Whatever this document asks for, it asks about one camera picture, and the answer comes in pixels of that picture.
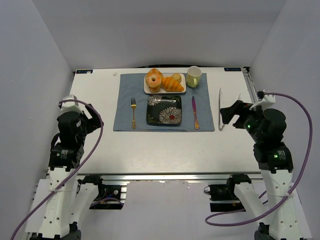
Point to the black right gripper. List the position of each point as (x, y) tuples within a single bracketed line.
[(240, 116)]

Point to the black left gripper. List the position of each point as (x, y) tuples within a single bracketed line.
[(88, 120)]

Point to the orange ring donut bread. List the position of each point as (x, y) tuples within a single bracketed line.
[(153, 81)]

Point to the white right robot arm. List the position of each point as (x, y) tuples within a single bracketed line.
[(266, 128)]

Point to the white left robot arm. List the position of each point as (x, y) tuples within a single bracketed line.
[(63, 213)]

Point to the small round bread roll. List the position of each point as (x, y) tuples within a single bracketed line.
[(177, 77)]

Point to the orange croissant bread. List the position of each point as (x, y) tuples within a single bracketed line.
[(171, 85)]

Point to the back orange donut bread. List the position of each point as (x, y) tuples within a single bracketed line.
[(154, 71)]

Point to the purple gold knife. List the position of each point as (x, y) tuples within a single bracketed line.
[(196, 123)]

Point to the blue cloth placemat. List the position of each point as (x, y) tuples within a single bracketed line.
[(132, 85)]

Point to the gold fork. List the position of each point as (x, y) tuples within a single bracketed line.
[(133, 107)]

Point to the right blue table sticker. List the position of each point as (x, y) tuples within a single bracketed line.
[(232, 69)]

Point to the blue table sticker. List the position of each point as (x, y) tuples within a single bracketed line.
[(84, 71), (232, 69)]

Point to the left blue table sticker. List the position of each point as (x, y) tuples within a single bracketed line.
[(84, 71)]

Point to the pale yellow mug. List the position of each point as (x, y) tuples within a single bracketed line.
[(193, 77)]

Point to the white rectangular serving tray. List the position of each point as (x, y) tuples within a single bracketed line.
[(162, 91)]

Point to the black floral square plate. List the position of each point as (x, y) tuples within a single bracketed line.
[(164, 110)]

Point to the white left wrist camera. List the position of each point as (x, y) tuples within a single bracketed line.
[(69, 105)]

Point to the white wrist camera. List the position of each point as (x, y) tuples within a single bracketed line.
[(264, 101), (69, 105)]

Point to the aluminium right side rail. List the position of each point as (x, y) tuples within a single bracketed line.
[(250, 84)]

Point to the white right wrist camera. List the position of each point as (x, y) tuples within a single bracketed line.
[(264, 101)]

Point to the aluminium front table rail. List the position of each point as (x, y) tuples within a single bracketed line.
[(123, 179)]

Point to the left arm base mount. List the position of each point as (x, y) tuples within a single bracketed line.
[(109, 195)]

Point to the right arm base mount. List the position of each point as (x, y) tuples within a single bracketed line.
[(222, 196)]

